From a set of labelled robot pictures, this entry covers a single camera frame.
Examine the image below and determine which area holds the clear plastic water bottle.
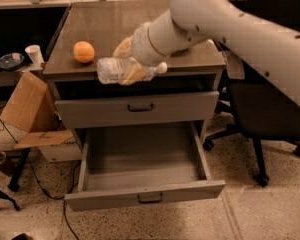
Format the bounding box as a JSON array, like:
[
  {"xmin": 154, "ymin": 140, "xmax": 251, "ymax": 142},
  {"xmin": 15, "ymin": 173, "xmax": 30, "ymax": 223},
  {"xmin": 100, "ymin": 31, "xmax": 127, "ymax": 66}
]
[{"xmin": 97, "ymin": 57, "xmax": 167, "ymax": 85}]

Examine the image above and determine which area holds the grey drawer cabinet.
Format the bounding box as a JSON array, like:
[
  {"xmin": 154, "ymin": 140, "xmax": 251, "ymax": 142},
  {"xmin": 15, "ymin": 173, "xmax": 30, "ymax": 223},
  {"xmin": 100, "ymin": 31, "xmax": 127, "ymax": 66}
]
[{"xmin": 44, "ymin": 0, "xmax": 224, "ymax": 144}]

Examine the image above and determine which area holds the orange fruit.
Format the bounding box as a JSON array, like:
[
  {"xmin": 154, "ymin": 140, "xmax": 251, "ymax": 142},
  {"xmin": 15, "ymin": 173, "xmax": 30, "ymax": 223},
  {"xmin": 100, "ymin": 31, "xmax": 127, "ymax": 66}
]
[{"xmin": 73, "ymin": 41, "xmax": 95, "ymax": 63}]

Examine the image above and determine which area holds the grey top drawer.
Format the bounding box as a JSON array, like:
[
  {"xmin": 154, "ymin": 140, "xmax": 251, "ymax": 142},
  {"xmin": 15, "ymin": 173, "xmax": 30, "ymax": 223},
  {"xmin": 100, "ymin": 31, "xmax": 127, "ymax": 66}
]
[{"xmin": 55, "ymin": 91, "xmax": 218, "ymax": 129}]

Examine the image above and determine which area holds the dark blue round dish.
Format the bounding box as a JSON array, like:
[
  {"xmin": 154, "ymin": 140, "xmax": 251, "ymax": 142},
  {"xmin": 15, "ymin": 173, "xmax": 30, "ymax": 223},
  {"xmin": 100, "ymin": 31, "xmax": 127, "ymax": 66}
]
[{"xmin": 0, "ymin": 53, "xmax": 24, "ymax": 71}]

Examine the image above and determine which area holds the black office chair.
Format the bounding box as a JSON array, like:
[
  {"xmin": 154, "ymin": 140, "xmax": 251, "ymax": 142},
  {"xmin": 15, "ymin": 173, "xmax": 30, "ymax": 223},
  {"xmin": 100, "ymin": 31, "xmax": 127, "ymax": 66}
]
[{"xmin": 203, "ymin": 0, "xmax": 300, "ymax": 186}]

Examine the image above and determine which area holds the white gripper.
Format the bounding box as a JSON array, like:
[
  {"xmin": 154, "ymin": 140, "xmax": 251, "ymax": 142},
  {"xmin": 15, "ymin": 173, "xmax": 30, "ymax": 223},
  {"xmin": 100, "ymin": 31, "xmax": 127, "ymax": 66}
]
[{"xmin": 113, "ymin": 21, "xmax": 166, "ymax": 86}]

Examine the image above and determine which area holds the white paper cup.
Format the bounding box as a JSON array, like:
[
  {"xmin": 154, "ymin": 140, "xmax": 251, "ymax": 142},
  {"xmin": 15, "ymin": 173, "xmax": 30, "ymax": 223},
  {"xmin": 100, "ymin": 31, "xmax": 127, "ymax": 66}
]
[{"xmin": 25, "ymin": 45, "xmax": 44, "ymax": 65}]

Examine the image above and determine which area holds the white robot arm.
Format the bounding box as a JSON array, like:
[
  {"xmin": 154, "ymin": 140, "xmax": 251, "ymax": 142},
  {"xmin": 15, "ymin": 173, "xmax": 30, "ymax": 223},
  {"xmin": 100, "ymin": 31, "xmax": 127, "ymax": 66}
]
[{"xmin": 114, "ymin": 0, "xmax": 300, "ymax": 107}]

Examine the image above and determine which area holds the open grey middle drawer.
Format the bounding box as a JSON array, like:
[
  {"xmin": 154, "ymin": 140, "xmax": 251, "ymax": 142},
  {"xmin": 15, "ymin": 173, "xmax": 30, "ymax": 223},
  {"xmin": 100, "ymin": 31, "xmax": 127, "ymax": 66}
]
[{"xmin": 65, "ymin": 122, "xmax": 225, "ymax": 211}]

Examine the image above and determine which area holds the brown cardboard box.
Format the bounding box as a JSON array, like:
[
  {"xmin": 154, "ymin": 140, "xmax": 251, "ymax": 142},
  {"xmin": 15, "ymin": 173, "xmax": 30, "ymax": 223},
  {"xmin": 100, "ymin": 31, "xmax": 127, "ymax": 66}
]
[{"xmin": 0, "ymin": 72, "xmax": 82, "ymax": 162}]

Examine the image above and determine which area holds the dark cup on floor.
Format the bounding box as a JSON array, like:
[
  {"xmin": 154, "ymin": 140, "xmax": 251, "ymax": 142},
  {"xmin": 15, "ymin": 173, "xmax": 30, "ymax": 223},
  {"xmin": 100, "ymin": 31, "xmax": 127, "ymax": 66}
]
[{"xmin": 0, "ymin": 152, "xmax": 15, "ymax": 176}]

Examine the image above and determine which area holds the low grey side shelf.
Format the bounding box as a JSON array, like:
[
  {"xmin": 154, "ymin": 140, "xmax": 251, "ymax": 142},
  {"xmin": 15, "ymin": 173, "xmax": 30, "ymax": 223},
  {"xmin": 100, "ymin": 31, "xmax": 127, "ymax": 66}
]
[{"xmin": 0, "ymin": 64, "xmax": 43, "ymax": 87}]

